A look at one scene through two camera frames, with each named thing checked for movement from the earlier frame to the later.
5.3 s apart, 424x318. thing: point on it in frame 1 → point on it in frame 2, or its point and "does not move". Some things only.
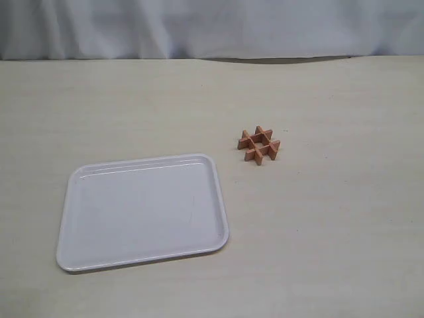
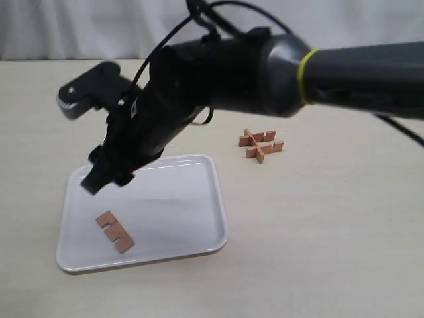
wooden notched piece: (258, 130) → (114, 231)
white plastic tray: (123, 211) does not move
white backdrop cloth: (89, 30) does not move
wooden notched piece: (244, 143) does not move
